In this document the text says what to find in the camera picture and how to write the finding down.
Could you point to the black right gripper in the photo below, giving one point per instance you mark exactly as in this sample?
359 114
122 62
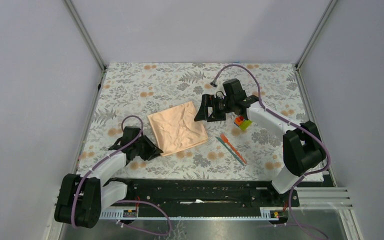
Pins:
206 102

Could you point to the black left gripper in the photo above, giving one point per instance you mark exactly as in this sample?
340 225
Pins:
152 150

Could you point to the peach satin napkin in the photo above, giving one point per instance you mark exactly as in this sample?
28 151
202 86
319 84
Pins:
175 129

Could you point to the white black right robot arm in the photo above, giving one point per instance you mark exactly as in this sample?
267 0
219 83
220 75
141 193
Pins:
302 146

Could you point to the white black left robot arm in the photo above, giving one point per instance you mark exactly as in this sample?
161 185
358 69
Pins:
82 197

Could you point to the orange plastic fork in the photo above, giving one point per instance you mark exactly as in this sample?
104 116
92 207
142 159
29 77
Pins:
226 141

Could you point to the colourful toy brick pile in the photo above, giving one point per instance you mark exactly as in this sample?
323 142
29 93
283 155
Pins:
242 123

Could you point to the floral patterned table mat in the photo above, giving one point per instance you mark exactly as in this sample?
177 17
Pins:
132 91

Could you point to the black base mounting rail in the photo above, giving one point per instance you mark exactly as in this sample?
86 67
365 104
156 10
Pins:
205 198

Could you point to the left aluminium frame post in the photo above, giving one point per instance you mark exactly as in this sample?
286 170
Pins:
84 33

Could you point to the aluminium frame post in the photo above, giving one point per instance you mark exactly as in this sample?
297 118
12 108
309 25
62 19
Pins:
315 34
84 33

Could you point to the right aluminium frame post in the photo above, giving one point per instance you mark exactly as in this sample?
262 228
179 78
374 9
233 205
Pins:
315 34

